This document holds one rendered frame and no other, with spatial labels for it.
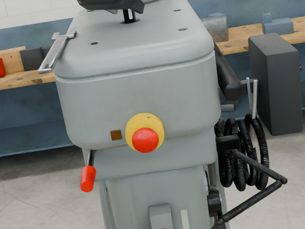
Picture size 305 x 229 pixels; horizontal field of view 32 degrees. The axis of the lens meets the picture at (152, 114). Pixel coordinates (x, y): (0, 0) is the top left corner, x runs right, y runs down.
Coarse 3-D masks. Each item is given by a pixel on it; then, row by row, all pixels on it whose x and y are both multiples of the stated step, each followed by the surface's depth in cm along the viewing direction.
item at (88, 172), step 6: (90, 150) 93; (90, 156) 91; (90, 162) 89; (84, 168) 86; (90, 168) 86; (84, 174) 84; (90, 174) 84; (84, 180) 82; (90, 180) 82; (84, 186) 82; (90, 186) 82
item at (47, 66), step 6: (72, 30) 96; (54, 36) 93; (60, 36) 93; (66, 36) 92; (72, 36) 93; (54, 42) 89; (60, 42) 88; (66, 42) 90; (54, 48) 85; (60, 48) 84; (48, 54) 82; (54, 54) 81; (60, 54) 82; (48, 60) 78; (54, 60) 77; (42, 66) 75; (48, 66) 75; (54, 66) 76; (42, 72) 74; (48, 72) 74
